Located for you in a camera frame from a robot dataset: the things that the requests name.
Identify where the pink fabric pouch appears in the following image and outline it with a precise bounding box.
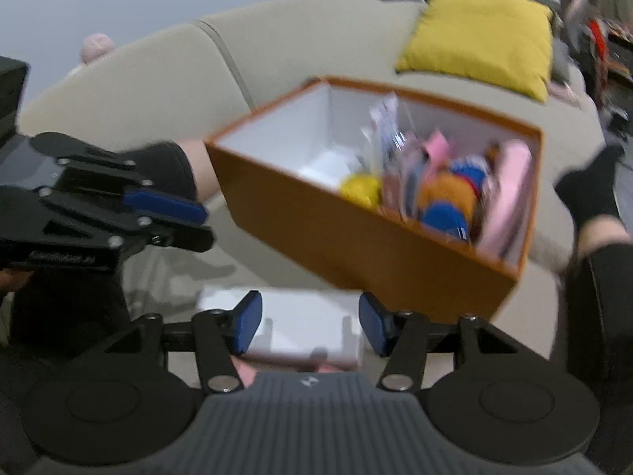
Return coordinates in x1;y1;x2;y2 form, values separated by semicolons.
477;139;535;260

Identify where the black shelf cart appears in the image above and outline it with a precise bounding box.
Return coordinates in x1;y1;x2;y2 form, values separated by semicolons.
588;15;633;134

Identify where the person's left leg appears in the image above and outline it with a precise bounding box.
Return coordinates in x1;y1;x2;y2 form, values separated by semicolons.
0;139;221;357

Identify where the person's leg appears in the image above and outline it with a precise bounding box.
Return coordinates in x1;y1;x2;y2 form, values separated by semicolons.
554;144;633;407
0;139;221;357

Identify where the brown snack packet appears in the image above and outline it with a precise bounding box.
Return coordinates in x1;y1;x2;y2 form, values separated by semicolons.
383;131;448;219

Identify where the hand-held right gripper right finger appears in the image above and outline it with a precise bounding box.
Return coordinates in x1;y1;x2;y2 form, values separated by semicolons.
359;293;520;391

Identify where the person's right leg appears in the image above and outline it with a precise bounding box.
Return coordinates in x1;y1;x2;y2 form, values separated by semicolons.
554;144;633;407

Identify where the pink fluffy toy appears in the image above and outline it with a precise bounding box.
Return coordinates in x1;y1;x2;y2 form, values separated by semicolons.
80;33;116;66

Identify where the small pink item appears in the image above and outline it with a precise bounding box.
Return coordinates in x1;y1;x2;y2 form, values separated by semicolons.
546;82;582;107

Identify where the pale office chair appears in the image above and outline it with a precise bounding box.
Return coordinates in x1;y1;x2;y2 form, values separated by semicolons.
564;0;591;35

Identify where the orange cardboard box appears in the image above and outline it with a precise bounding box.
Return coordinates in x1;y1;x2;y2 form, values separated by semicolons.
204;76;545;322

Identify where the yellow soft toy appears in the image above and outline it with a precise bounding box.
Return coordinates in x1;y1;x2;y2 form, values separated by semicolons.
339;171;384;209

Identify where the beige sofa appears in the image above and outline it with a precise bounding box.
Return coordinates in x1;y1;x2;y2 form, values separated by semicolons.
15;0;614;357

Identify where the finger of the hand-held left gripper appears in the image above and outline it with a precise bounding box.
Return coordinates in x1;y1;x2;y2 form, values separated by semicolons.
30;132;207;224
40;189;216;253

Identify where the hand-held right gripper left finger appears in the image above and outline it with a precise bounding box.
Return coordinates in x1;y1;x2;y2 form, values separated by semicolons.
104;291;263;395

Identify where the orange and blue plush toy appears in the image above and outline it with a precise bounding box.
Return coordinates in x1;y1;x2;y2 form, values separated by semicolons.
415;143;500;243

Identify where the checked cushion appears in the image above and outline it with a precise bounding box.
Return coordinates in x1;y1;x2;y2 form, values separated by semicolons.
551;49;569;85

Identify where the white box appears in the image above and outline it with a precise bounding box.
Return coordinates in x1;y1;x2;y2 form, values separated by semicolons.
197;286;364;372

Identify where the yellow pillow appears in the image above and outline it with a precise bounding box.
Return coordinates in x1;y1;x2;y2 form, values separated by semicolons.
394;0;555;102

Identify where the pink cloth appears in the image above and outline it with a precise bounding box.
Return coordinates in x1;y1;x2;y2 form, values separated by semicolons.
231;359;347;388

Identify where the red cloth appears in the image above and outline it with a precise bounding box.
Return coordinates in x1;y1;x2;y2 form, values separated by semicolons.
588;19;609;60

